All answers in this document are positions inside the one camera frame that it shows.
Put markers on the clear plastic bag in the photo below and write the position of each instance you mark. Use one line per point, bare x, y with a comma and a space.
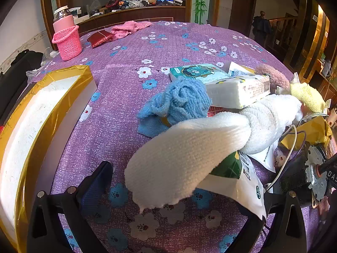
48, 55

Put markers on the wooden counter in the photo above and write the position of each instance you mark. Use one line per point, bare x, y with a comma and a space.
137, 14

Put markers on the white foam box gold tape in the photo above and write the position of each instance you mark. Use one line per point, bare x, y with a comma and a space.
29, 126

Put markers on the pink bottle silver lid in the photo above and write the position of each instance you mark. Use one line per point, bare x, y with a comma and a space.
63, 19

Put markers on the white towel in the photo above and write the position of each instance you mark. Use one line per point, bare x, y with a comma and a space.
189, 150

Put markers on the bamboo wall painting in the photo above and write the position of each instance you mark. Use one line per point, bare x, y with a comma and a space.
201, 0

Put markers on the blue towel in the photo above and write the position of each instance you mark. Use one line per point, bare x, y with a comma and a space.
181, 100

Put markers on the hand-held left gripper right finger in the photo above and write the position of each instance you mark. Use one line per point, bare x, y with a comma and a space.
287, 222

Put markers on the small white packet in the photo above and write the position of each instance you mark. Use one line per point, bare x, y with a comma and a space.
237, 69

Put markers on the pink fluffy cloth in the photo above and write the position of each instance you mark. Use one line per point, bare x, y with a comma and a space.
273, 75

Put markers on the red pouch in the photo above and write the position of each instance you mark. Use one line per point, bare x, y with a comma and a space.
100, 39

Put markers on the red and white packet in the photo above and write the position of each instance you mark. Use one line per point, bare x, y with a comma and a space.
213, 111

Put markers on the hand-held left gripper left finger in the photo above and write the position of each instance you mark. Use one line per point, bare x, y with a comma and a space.
95, 187

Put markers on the white tissue pack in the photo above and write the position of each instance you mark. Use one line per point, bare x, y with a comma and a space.
237, 92

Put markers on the brown wooden door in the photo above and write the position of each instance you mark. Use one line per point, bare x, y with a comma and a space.
242, 10

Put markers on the purple floral tablecloth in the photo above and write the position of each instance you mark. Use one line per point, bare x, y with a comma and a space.
171, 50

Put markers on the cartoon print tissue pack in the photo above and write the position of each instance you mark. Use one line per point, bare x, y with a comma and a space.
196, 72

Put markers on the pink towel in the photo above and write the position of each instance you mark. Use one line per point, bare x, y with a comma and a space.
129, 27

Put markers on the gold foil packet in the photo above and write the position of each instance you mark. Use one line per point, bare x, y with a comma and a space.
313, 129

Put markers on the black bag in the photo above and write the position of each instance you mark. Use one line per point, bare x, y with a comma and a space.
18, 79

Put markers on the wooden stair railing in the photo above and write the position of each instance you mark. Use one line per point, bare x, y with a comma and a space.
283, 34

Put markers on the yellow fluffy cloth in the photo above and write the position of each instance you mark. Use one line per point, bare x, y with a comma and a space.
308, 96

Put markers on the white packet green print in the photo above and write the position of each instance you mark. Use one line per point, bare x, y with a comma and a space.
248, 184

